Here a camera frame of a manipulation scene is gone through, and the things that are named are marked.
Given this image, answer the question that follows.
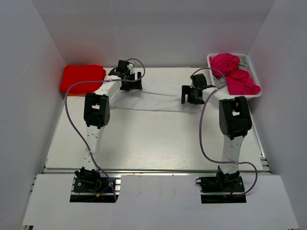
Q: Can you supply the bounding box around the white t shirt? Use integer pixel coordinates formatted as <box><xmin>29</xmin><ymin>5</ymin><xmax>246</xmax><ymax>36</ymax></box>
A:
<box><xmin>110</xmin><ymin>80</ymin><xmax>202</xmax><ymax>113</ymax></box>

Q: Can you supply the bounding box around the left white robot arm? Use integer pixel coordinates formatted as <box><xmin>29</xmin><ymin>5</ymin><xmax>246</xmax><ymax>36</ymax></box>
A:
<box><xmin>83</xmin><ymin>58</ymin><xmax>145</xmax><ymax>170</ymax></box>

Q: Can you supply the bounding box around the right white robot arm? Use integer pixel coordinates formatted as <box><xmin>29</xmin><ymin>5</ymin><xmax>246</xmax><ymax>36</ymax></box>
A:
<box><xmin>181</xmin><ymin>74</ymin><xmax>252</xmax><ymax>191</ymax></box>

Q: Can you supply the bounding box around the grey garment in basket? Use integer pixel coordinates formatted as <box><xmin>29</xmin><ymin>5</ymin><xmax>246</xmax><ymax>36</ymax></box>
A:
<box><xmin>213</xmin><ymin>56</ymin><xmax>248</xmax><ymax>87</ymax></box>

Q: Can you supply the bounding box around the white plastic basket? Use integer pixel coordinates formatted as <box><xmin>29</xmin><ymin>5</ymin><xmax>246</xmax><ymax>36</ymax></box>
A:
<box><xmin>207</xmin><ymin>54</ymin><xmax>261</xmax><ymax>99</ymax></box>

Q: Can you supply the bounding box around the magenta t shirt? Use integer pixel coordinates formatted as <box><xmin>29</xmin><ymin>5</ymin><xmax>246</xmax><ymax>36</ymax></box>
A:
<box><xmin>209</xmin><ymin>53</ymin><xmax>261</xmax><ymax>95</ymax></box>

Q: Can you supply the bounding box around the folded red t shirt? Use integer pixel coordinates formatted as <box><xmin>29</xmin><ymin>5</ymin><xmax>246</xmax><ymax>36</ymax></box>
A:
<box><xmin>59</xmin><ymin>65</ymin><xmax>106</xmax><ymax>95</ymax></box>

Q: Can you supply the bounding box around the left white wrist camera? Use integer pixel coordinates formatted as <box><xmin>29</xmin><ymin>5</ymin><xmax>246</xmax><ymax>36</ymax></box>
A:
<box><xmin>128</xmin><ymin>62</ymin><xmax>135</xmax><ymax>73</ymax></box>

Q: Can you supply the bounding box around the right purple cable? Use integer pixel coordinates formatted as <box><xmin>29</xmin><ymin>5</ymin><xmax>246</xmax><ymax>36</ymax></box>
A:
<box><xmin>190</xmin><ymin>68</ymin><xmax>259</xmax><ymax>198</ymax></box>

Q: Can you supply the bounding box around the purple cable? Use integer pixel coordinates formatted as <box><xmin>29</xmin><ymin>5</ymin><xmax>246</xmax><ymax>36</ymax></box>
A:
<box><xmin>64</xmin><ymin>58</ymin><xmax>146</xmax><ymax>202</ymax></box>
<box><xmin>190</xmin><ymin>68</ymin><xmax>259</xmax><ymax>198</ymax></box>

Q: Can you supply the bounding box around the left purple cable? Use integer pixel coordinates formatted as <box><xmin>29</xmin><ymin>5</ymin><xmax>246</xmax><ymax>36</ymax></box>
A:
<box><xmin>64</xmin><ymin>58</ymin><xmax>146</xmax><ymax>202</ymax></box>

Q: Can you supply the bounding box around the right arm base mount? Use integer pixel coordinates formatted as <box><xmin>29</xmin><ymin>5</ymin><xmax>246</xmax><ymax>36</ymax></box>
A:
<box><xmin>195</xmin><ymin>169</ymin><xmax>247</xmax><ymax>204</ymax></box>

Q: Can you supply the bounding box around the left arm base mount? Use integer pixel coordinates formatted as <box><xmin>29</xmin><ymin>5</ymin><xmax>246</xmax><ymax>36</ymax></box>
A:
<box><xmin>70</xmin><ymin>167</ymin><xmax>120</xmax><ymax>203</ymax></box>

